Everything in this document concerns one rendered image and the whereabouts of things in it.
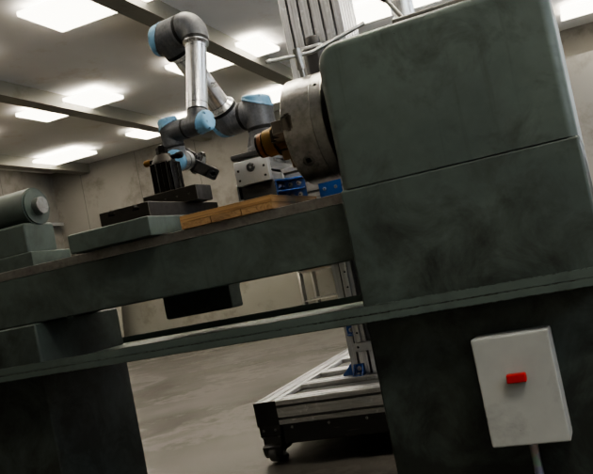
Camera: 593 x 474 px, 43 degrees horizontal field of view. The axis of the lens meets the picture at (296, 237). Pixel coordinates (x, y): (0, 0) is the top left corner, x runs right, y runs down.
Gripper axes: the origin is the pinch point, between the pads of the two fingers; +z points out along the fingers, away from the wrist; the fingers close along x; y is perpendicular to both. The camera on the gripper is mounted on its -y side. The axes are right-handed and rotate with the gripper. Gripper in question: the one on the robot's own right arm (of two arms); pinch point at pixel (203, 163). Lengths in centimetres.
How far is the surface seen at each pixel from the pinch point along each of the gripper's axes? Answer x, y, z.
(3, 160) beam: 215, 482, 818
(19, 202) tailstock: 34, 42, -50
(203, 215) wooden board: 5, -25, -81
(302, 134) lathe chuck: -28, -42, -85
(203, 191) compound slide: 3, -16, -53
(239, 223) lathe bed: 3, -36, -83
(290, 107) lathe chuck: -33, -36, -83
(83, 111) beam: 72, 315, 630
